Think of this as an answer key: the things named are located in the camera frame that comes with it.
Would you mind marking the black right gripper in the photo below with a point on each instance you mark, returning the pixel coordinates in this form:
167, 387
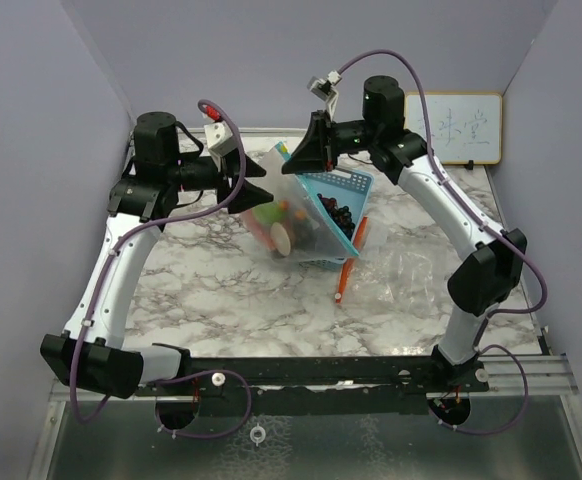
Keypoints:
310, 157

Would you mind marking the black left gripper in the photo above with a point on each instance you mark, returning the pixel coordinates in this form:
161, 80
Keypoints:
248, 195

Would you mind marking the green leaf vegetable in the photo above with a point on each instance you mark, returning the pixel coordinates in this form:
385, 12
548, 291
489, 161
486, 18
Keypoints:
269, 213

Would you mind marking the blue plastic basket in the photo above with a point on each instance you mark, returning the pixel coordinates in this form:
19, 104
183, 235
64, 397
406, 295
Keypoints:
349, 188

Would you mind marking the cherry tomatoes with green leaves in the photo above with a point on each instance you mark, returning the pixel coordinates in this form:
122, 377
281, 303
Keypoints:
290, 212

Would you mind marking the dark grape bunch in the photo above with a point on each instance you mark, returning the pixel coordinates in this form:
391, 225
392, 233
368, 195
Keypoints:
341, 215

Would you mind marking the beige mushroom slice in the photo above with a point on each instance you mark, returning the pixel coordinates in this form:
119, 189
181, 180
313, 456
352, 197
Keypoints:
280, 239

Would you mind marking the clear bag blue zipper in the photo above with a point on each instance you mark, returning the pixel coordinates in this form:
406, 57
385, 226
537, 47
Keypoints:
312, 217

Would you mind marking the clear bag orange zipper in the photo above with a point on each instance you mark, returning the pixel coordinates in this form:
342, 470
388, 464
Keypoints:
391, 268

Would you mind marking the watermelon slice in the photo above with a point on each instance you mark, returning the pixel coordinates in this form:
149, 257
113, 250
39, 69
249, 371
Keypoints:
263, 238

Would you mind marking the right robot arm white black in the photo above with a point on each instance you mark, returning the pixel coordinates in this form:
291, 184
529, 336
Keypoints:
490, 265

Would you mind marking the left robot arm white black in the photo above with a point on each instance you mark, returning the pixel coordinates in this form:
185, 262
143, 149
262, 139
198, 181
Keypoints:
89, 353

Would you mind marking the small whiteboard wooden frame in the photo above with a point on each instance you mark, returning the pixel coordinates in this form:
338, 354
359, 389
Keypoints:
465, 127

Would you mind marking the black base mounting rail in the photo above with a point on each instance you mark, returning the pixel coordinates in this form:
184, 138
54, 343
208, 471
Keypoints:
225, 391

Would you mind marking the aluminium frame rail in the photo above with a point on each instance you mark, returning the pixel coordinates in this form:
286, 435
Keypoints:
497, 374

